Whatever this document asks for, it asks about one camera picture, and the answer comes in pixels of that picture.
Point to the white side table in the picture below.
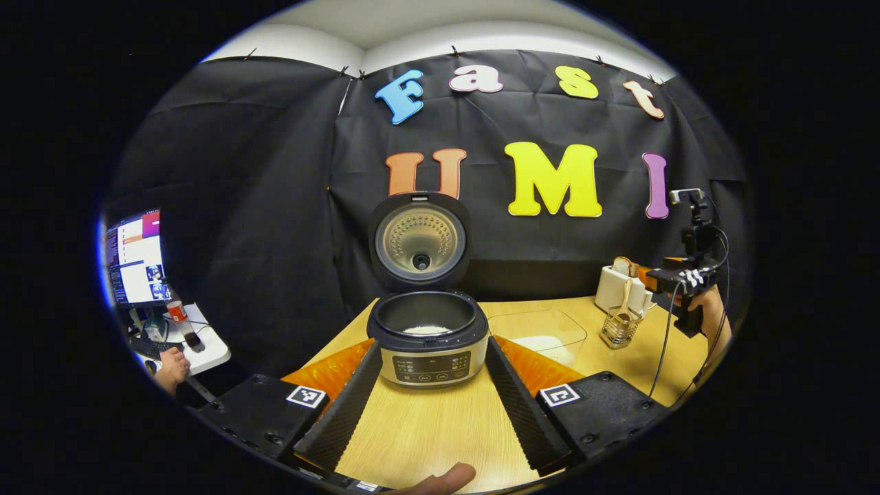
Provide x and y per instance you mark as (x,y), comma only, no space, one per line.
(210,354)

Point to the clear plastic rice container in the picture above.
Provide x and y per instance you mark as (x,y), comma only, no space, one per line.
(536,323)

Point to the wooden spoon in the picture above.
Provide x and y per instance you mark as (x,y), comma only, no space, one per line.
(625,295)

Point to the white toaster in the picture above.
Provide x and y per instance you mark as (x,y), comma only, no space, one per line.
(612,289)

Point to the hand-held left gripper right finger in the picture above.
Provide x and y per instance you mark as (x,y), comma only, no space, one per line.
(522,412)

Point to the computer monitor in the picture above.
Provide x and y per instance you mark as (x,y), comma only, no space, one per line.
(137,258)

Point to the black keyboard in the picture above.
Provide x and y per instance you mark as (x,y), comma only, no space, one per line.
(148,347)

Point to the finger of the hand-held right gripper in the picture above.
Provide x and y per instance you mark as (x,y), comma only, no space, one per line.
(646,276)

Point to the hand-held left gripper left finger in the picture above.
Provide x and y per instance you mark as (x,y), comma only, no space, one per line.
(344,412)

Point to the dark grey rice cooker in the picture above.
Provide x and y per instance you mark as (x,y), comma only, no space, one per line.
(426,364)

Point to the white rice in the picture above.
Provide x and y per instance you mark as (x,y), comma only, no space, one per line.
(540,342)
(426,330)

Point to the toast bread slice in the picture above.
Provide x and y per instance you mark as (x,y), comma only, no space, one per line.
(622,266)

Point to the black backdrop cloth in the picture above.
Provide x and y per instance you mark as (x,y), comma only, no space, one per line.
(261,206)

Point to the red label bottle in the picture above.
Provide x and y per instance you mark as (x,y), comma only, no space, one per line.
(179,313)

